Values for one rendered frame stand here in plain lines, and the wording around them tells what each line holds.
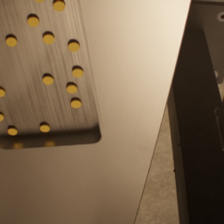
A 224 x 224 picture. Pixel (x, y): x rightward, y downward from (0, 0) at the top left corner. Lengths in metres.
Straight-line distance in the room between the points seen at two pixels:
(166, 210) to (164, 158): 0.35
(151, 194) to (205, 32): 0.82
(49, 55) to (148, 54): 0.10
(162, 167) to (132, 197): 1.22
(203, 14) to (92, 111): 0.91
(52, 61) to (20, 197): 0.24
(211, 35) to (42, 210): 0.91
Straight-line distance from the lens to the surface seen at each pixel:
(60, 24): 0.43
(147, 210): 2.06
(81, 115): 0.50
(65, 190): 0.61
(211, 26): 1.40
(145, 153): 0.55
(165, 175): 1.87
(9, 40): 0.45
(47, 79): 0.47
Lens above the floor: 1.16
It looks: 46 degrees down
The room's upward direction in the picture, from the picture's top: 180 degrees counter-clockwise
